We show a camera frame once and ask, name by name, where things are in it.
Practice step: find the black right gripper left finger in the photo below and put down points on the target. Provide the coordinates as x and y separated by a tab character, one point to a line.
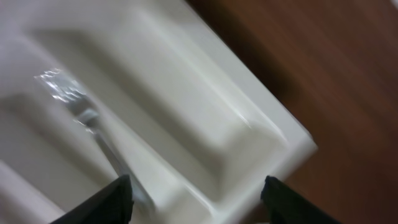
111	205

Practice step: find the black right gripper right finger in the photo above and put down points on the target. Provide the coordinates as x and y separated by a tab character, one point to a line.
286	206

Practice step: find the steel fork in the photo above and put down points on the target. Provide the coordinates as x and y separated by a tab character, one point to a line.
73	96

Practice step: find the white plastic cutlery tray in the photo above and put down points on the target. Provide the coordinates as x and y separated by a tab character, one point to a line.
198	129

